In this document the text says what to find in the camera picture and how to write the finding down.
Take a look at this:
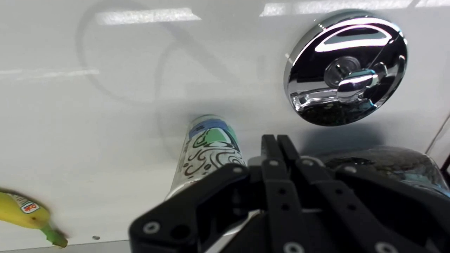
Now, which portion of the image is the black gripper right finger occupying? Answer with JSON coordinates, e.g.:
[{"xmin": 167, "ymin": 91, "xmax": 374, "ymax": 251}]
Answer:
[{"xmin": 277, "ymin": 133, "xmax": 450, "ymax": 253}]

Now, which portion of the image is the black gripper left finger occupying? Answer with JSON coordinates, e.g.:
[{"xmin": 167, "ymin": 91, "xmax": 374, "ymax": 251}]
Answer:
[{"xmin": 127, "ymin": 133, "xmax": 302, "ymax": 253}]

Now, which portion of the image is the patterned paper cup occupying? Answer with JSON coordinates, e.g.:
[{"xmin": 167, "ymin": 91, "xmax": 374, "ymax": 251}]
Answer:
[{"xmin": 166, "ymin": 112, "xmax": 262, "ymax": 253}]

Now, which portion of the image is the chrome jar lid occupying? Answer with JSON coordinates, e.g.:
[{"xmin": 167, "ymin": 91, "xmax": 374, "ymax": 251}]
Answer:
[{"xmin": 283, "ymin": 10, "xmax": 409, "ymax": 128}]

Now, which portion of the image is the yellow banana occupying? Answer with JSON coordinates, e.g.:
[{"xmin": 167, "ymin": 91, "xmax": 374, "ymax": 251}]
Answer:
[{"xmin": 0, "ymin": 187, "xmax": 69, "ymax": 248}]

